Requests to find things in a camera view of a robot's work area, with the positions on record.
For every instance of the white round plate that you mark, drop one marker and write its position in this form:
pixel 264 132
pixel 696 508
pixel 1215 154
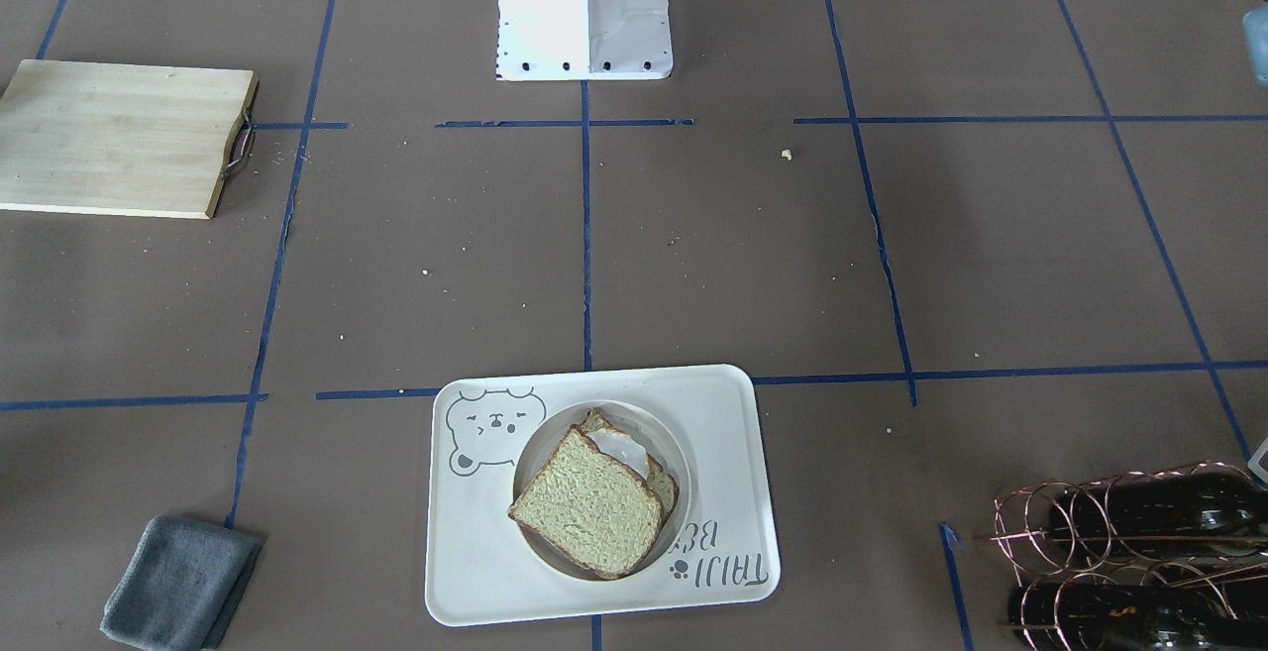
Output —
pixel 649 430

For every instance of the dark green wine bottle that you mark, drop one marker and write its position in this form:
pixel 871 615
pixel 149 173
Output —
pixel 1204 514

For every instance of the fried egg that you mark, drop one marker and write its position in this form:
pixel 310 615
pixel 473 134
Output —
pixel 623 448

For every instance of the bread slice under egg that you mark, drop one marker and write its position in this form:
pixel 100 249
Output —
pixel 660 481

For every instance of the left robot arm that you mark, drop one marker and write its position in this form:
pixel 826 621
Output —
pixel 1254 25

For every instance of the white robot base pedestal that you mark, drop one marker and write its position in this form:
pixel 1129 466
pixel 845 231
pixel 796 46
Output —
pixel 573 40

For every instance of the wooden cutting board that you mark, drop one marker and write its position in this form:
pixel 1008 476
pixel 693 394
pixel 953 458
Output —
pixel 110 139

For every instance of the copper wire bottle rack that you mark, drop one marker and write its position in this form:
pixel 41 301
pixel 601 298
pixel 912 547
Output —
pixel 1165 560

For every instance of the cream bear serving tray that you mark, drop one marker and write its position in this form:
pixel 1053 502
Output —
pixel 478 568

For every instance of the folded grey cloth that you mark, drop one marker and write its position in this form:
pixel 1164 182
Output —
pixel 183 586

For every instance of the bread slice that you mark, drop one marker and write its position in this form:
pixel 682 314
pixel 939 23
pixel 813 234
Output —
pixel 594 510
pixel 660 481

